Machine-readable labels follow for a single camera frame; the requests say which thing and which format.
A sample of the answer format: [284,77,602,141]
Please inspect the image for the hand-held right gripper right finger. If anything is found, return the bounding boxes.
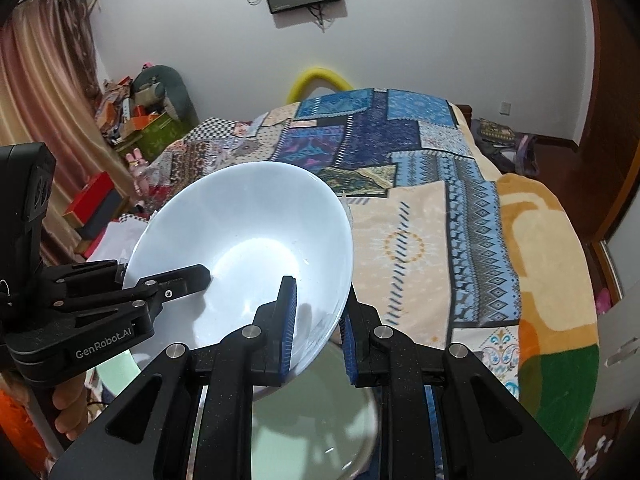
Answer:
[339,285,583,480]

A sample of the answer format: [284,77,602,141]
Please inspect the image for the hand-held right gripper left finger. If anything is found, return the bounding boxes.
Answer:
[47,275,299,480]

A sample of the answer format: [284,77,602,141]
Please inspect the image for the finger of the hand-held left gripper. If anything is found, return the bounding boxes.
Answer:
[50,263,212,333]
[42,260,131,295]

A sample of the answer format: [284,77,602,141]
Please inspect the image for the green bowl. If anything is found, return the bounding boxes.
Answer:
[197,342,381,480]

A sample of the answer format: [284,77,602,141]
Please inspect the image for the white spotted bowl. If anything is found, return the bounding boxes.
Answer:
[121,161,355,402]

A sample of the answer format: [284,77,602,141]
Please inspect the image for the person's left hand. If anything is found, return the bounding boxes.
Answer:
[50,375,98,443]

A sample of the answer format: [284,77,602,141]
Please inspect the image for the white cloth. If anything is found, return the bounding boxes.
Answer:
[90,212,151,263]

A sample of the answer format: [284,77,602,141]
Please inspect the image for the red box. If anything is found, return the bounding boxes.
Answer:
[62,171,119,227]

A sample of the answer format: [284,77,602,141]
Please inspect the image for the pink bunny toy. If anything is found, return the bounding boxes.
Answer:
[125,150,147,182]

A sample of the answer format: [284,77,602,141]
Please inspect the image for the striped brown curtain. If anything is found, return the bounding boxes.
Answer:
[0,0,132,271]

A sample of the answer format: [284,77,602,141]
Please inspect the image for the pile of cardboard boxes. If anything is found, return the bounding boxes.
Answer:
[97,77,147,137]

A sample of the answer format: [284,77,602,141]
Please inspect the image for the green cardboard box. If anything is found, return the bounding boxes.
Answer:
[137,112,188,158]

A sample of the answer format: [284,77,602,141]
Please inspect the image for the orange garment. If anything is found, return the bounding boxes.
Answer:
[0,387,48,480]

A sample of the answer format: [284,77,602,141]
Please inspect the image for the patchwork blanket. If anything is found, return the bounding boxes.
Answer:
[120,87,523,480]

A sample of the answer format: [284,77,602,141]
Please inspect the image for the orange and green fleece blanket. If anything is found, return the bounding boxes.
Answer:
[492,172,601,461]

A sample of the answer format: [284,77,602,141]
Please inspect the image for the yellow foam hoop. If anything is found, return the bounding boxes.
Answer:
[286,66,353,106]

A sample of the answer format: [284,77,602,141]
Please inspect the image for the dark patterned bag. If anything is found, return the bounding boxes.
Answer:
[472,117,540,177]

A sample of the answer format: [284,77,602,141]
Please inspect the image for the white cabinet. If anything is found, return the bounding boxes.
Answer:
[596,240,640,421]

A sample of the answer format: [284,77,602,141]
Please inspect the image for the brown wooden door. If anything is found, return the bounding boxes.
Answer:
[582,0,640,248]

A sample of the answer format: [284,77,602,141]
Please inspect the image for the black monitor cable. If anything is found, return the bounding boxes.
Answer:
[307,2,335,32]

